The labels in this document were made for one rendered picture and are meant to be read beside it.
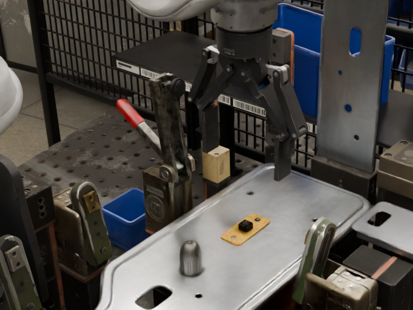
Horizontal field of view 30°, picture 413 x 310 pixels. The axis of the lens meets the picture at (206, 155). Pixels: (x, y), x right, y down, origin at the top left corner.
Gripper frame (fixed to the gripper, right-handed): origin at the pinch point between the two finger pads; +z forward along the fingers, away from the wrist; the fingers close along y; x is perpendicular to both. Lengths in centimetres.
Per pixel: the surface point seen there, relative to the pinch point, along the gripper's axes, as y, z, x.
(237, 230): -0.6, 12.8, -1.3
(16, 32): -259, 79, 139
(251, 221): -0.4, 12.9, 1.8
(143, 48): -62, 10, 40
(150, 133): -19.5, 2.5, -0.3
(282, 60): -14.1, -2.0, 28.6
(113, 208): -48, 36, 14
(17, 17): -257, 71, 139
